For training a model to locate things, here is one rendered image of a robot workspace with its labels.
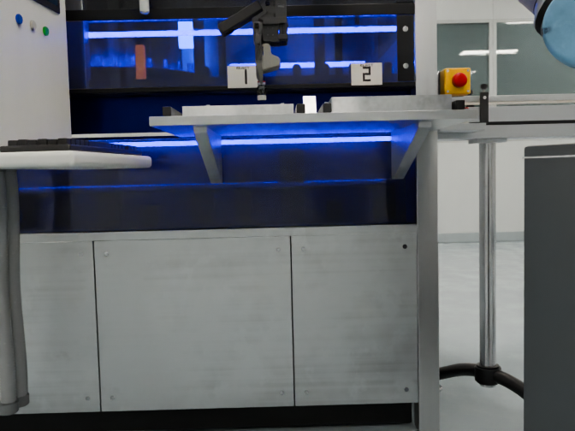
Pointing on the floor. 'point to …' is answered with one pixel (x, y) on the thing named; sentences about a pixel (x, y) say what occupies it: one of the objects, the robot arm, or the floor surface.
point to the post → (427, 227)
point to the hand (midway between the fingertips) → (258, 79)
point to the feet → (483, 375)
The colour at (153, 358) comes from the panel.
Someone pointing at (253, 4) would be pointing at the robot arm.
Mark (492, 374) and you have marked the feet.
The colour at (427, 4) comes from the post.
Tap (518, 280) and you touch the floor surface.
